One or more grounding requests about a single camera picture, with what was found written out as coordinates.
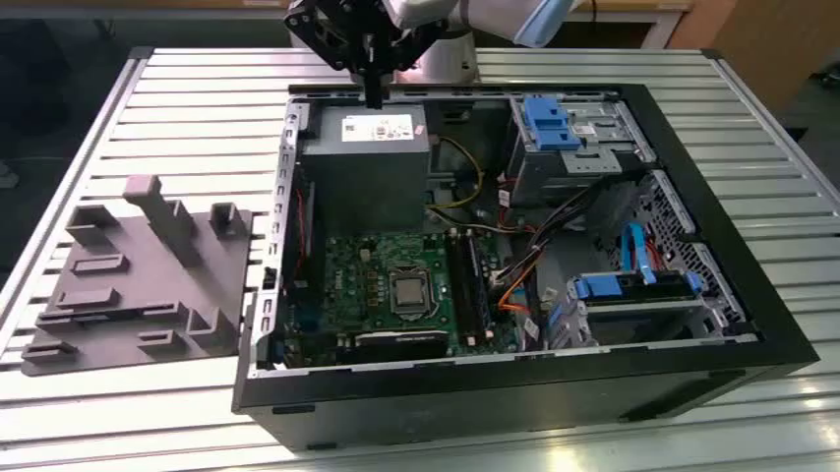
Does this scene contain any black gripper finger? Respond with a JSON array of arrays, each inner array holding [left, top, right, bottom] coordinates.
[[374, 27, 436, 110], [282, 0, 377, 110]]

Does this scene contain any black RAM stick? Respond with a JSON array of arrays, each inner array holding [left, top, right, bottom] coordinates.
[[68, 308, 156, 325], [458, 231, 497, 341]]

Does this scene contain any black empty RAM slot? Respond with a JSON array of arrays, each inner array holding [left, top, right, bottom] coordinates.
[[444, 230, 480, 347]]

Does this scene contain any blue plastic drive carrier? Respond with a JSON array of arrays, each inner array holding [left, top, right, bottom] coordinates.
[[522, 96, 584, 152]]

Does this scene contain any grey power supply unit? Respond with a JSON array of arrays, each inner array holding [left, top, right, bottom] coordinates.
[[298, 102, 436, 236]]

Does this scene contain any grey metal drive cage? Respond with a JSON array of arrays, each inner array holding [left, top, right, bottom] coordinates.
[[508, 90, 659, 208]]

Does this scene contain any white-legged wooden desk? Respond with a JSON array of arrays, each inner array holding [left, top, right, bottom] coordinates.
[[91, 0, 697, 50]]

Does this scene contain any green motherboard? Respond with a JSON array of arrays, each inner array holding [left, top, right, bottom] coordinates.
[[279, 228, 528, 369]]

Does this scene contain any silver CPU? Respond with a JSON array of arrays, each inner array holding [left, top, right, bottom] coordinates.
[[396, 278, 429, 305]]

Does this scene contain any wooden cabinet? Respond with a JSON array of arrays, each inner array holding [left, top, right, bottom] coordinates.
[[667, 0, 840, 115]]

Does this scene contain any metal socket cover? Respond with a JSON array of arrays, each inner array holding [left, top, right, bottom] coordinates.
[[385, 264, 440, 322]]

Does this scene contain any grey plastic parts rack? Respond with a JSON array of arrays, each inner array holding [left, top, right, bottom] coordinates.
[[19, 174, 259, 379]]

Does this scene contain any hard disk in blue carrier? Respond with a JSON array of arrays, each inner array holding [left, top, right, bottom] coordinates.
[[569, 270, 709, 310]]

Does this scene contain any black graphics card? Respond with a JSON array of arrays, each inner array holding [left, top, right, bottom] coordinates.
[[339, 327, 453, 366]]

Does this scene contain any grey metal disk bay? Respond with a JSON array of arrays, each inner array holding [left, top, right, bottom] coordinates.
[[548, 294, 733, 351]]

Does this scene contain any black open PC case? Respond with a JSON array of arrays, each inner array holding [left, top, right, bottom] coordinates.
[[230, 82, 822, 452]]

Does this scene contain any yellow wire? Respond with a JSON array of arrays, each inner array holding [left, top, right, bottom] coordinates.
[[424, 136, 489, 213]]

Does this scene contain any thin red wire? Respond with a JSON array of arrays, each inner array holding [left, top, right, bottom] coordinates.
[[293, 189, 311, 262]]

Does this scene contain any black cable bundle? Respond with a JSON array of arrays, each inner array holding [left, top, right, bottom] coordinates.
[[492, 166, 652, 287]]

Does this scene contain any blue flat data cable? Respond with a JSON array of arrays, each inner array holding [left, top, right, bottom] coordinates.
[[620, 221, 659, 287]]

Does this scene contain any orange wire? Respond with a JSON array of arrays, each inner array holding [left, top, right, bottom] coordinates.
[[497, 278, 537, 315]]

